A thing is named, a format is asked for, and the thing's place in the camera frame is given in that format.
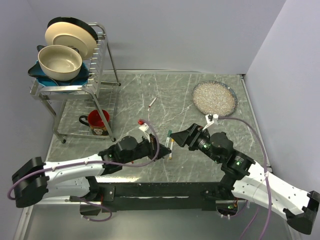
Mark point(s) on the red black mug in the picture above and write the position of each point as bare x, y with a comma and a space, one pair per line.
94, 121

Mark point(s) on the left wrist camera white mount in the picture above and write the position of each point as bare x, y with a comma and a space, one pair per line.
144, 128

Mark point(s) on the beige plate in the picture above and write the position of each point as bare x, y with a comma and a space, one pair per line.
73, 36

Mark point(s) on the red white marker pen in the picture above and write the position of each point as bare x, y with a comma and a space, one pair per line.
152, 102

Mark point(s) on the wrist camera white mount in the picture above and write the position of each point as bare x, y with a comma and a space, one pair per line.
144, 128
210, 120

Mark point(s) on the blue dish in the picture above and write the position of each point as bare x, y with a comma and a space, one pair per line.
37, 73

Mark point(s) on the black plate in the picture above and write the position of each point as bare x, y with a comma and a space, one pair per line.
74, 21

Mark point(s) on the green white marker pen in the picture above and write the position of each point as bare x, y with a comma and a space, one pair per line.
168, 140

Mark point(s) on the metal dish rack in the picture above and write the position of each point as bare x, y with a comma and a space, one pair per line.
66, 103

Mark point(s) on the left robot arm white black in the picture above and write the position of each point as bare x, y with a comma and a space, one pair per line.
37, 180

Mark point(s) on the yellow white marker pen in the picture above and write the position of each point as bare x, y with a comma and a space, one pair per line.
171, 148

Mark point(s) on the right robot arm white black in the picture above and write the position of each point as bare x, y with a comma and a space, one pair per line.
245, 178

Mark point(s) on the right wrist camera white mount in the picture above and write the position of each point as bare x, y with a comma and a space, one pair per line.
210, 120

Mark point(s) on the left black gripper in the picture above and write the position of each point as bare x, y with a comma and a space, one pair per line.
152, 146

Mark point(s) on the speckled plate dark rim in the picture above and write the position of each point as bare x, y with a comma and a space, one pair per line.
214, 97

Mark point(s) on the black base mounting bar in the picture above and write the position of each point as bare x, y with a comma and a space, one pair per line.
133, 196

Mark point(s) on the beige bowl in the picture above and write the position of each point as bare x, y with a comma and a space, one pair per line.
60, 62

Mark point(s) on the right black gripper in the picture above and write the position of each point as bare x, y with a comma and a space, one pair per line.
181, 137

